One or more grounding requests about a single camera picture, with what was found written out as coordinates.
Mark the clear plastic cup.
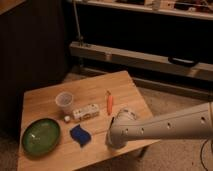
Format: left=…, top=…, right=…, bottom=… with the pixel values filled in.
left=55, top=92, right=74, bottom=114

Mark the small white cap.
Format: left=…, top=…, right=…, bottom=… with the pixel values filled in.
left=64, top=116, right=71, bottom=122

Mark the orange toy carrot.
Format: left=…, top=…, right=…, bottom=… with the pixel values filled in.
left=107, top=91, right=114, bottom=115

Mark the white rectangular box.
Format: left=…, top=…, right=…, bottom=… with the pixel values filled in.
left=73, top=104, right=100, bottom=121

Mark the blue sponge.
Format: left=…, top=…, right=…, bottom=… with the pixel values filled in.
left=70, top=125, right=91, bottom=147

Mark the black cable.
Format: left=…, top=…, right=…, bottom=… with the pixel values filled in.
left=199, top=138, right=213, bottom=171

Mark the metal rail shelf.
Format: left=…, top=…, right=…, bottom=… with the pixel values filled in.
left=69, top=42, right=213, bottom=82

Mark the wooden table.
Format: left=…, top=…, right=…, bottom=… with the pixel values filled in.
left=18, top=71, right=153, bottom=171

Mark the metal pole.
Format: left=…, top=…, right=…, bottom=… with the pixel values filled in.
left=73, top=0, right=83, bottom=46

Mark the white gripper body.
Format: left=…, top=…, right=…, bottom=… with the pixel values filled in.
left=105, top=108, right=137, bottom=149

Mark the black handle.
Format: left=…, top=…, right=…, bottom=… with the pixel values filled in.
left=168, top=57, right=199, bottom=67

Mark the green bowl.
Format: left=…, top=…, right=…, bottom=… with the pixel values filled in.
left=21, top=118, right=61, bottom=157

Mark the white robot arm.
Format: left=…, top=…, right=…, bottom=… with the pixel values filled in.
left=106, top=102, right=213, bottom=149

